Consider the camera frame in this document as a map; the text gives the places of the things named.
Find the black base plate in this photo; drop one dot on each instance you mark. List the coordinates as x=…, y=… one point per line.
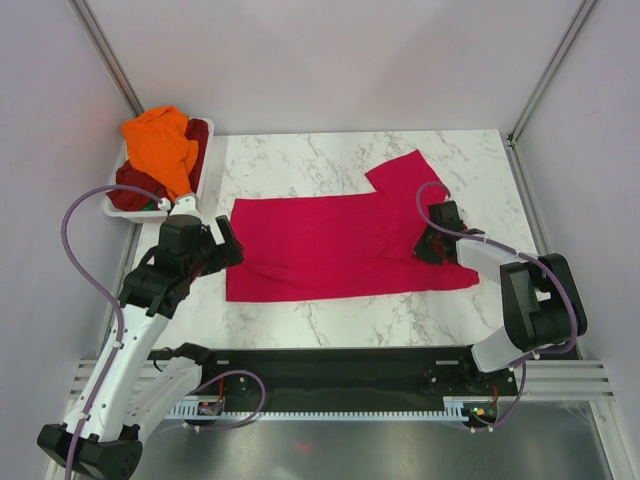
x=336, y=379

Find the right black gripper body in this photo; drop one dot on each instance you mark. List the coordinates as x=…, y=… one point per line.
x=426, y=248

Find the pink red t shirt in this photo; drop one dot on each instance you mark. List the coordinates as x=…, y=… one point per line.
x=330, y=247

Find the left aluminium frame post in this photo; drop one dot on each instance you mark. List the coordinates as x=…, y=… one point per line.
x=105, y=51

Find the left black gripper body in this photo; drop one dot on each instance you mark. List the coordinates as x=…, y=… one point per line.
x=210, y=257

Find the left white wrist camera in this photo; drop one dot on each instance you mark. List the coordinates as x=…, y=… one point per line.
x=186, y=205

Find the white plastic bin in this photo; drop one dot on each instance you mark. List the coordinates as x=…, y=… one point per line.
x=208, y=177

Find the white slotted cable duct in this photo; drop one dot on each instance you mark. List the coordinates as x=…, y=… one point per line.
x=193, y=410

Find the aluminium frame post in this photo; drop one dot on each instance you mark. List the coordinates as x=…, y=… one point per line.
x=561, y=52
x=105, y=51

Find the right aluminium frame post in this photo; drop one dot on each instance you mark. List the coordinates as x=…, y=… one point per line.
x=561, y=52

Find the orange t shirt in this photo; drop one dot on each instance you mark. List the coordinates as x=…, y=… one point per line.
x=157, y=146

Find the green garment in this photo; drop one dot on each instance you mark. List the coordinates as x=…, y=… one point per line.
x=152, y=205

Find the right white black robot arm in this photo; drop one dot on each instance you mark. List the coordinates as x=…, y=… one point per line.
x=541, y=306

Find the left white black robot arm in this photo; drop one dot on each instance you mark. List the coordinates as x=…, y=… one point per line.
x=103, y=435

